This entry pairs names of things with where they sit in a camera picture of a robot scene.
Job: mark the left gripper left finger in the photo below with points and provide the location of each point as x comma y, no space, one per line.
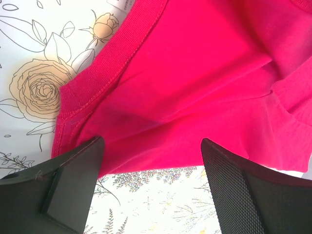
53,197

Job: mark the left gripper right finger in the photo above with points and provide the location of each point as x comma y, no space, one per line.
252,199

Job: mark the magenta t shirt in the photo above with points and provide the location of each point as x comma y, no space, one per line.
238,72

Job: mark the floral patterned table mat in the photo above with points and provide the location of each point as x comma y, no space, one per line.
45,44

